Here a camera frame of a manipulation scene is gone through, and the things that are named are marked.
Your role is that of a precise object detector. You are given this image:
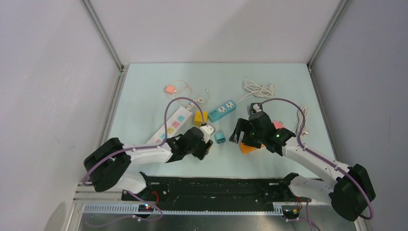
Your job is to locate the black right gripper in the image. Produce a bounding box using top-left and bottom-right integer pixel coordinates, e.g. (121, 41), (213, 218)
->
(229, 118), (265, 149)

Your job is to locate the yellow cube socket adapter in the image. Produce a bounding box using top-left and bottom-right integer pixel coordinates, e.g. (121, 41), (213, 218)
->
(192, 111), (208, 127)

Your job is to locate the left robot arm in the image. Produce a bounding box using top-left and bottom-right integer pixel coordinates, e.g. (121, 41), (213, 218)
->
(82, 124), (215, 200)

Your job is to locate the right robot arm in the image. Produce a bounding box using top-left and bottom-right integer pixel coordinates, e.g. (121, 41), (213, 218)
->
(229, 111), (376, 221)

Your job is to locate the pink plug adapter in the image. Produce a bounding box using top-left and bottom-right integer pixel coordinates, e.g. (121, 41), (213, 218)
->
(273, 120), (284, 129)

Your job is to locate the orange power strip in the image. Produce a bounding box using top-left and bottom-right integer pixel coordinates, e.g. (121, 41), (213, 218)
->
(239, 143), (265, 154)

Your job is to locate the teal USB charger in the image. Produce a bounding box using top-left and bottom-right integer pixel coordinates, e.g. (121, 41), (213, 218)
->
(214, 132), (226, 144)

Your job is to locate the white power strip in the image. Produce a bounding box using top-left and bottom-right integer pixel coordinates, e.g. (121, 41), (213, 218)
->
(147, 106), (192, 144)

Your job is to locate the teal power strip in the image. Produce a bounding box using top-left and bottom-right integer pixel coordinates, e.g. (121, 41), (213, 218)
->
(208, 100), (237, 123)

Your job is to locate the pink USB charger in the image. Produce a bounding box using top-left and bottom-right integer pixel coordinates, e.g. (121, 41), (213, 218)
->
(165, 85), (177, 94)

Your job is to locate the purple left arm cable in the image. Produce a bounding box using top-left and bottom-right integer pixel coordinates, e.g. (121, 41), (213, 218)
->
(81, 97), (206, 187)

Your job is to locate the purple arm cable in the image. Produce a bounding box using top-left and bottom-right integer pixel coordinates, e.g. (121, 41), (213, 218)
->
(257, 98), (375, 220)
(81, 97), (206, 187)

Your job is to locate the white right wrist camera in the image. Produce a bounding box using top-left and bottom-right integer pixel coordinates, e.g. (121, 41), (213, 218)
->
(249, 103), (263, 115)

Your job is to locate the white power strip cord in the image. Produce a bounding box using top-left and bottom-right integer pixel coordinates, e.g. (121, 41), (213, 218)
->
(186, 96), (205, 112)

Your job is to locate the white teal strip cord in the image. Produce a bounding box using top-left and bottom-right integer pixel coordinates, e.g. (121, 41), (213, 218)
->
(236, 79), (276, 104)

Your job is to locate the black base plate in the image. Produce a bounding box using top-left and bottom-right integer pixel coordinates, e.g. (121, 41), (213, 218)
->
(137, 176), (297, 212)

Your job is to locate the pink USB cable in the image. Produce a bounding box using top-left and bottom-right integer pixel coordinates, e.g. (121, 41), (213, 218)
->
(166, 79), (210, 106)

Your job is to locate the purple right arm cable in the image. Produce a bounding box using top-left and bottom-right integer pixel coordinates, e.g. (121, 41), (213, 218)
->
(257, 98), (375, 220)

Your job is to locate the white bundled cable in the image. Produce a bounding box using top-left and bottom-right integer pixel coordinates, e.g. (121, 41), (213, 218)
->
(295, 105), (310, 137)

